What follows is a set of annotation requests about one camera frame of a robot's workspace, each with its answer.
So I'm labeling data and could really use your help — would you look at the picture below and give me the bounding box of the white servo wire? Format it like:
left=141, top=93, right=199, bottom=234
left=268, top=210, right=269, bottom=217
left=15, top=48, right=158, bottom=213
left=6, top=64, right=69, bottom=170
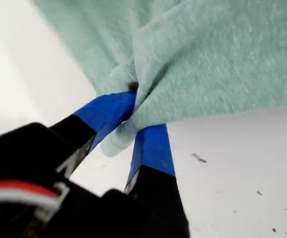
left=0, top=190, right=61, bottom=208

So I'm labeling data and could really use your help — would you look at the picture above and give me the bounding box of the light green t-shirt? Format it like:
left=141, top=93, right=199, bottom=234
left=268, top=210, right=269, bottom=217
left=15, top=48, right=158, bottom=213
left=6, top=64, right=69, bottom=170
left=33, top=0, right=287, bottom=158

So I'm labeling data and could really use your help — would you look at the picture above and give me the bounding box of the red servo wire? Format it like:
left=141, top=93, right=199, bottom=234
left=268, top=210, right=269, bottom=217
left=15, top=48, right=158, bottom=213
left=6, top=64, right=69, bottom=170
left=0, top=180, right=58, bottom=198

